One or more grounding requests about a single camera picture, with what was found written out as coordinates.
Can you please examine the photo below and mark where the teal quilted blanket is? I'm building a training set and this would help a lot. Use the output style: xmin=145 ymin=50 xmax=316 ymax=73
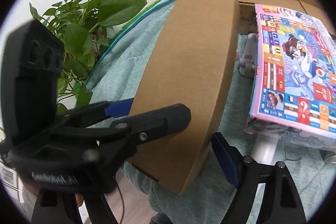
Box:
xmin=88 ymin=0 xmax=335 ymax=223

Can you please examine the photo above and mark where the colourful board game box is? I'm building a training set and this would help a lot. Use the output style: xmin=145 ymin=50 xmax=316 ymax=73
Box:
xmin=245 ymin=4 xmax=335 ymax=151

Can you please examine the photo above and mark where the white handheld hair dryer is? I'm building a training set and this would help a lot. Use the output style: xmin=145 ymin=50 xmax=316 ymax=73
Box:
xmin=250 ymin=133 xmax=278 ymax=165

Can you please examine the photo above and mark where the large leafy green plant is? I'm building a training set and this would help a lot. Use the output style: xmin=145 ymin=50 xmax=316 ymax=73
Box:
xmin=30 ymin=0 xmax=147 ymax=111

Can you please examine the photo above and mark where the grey folding phone stand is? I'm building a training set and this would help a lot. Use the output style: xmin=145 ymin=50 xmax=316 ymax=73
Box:
xmin=239 ymin=33 xmax=258 ymax=79

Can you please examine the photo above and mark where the small brown cardboard box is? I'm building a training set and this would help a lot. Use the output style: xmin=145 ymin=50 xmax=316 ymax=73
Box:
xmin=130 ymin=0 xmax=239 ymax=194

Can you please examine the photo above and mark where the operator hand under gripper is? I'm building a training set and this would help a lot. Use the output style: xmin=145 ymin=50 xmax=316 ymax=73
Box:
xmin=23 ymin=182 xmax=84 ymax=207

